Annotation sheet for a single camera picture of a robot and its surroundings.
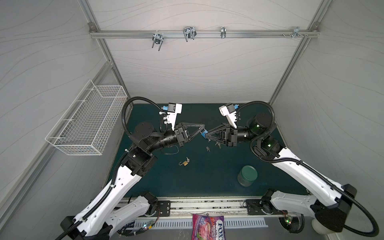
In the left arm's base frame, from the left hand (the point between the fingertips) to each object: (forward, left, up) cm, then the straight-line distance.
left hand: (206, 127), depth 51 cm
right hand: (0, 0, -2) cm, 2 cm away
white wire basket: (+8, +54, -14) cm, 57 cm away
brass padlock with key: (+5, +10, -44) cm, 46 cm away
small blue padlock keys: (+16, -4, -45) cm, 48 cm away
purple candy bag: (-26, -2, -43) cm, 50 cm away
